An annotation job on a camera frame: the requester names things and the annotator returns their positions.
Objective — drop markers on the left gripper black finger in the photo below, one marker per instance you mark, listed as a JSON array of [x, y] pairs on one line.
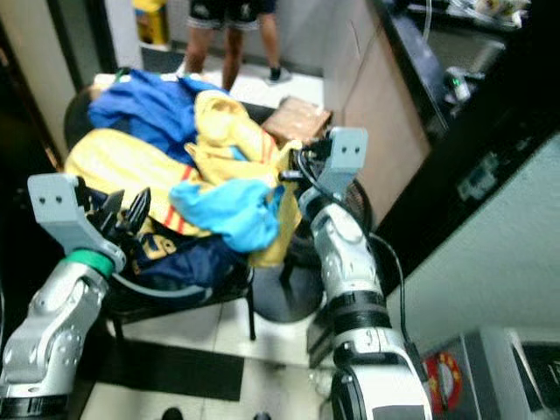
[[139, 213], [111, 213]]

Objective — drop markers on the yellow jersey with red stripes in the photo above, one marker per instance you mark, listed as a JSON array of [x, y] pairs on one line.
[[227, 140]]

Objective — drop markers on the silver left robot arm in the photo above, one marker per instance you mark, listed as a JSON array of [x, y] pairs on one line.
[[52, 324]]

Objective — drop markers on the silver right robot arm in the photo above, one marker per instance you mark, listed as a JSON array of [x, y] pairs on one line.
[[350, 271]]

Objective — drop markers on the brown cardboard box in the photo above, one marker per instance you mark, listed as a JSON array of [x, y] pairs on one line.
[[299, 118]]

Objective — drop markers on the navy garment with yellow print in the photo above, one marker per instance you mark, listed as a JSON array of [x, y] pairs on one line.
[[192, 267]]

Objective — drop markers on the brown wooden cabinet panel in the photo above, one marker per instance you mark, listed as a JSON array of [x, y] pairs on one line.
[[381, 105]]

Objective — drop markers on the light blue cloth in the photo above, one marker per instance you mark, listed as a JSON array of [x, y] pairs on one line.
[[227, 214]]

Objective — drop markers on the royal blue garment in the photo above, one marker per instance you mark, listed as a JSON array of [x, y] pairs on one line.
[[144, 105]]

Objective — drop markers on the black floor mat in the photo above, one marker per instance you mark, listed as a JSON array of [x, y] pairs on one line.
[[171, 372]]

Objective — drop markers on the black counter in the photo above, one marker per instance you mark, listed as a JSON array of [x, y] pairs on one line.
[[455, 149]]

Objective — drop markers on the grey device with green light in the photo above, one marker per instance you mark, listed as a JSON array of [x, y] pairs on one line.
[[459, 86]]

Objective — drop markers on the person in black shorts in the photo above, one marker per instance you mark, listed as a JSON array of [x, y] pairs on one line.
[[232, 13]]

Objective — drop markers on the pale rectangular label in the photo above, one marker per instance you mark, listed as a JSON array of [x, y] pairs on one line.
[[479, 178]]

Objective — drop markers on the black robot left foot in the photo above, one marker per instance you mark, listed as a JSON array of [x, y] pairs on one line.
[[172, 414]]

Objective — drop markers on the yellow container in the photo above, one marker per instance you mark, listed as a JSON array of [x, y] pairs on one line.
[[151, 24]]

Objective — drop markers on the clear plastic bottle green label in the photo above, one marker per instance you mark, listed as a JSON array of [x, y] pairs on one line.
[[322, 383]]

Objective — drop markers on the grey appliance with red sticker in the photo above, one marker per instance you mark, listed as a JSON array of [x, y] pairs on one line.
[[490, 376]]

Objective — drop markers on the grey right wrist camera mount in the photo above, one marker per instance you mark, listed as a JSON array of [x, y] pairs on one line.
[[347, 153]]

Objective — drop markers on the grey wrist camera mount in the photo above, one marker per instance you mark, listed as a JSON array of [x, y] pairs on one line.
[[57, 206], [347, 153]]

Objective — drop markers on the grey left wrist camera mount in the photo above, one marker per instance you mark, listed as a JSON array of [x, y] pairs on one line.
[[57, 206]]

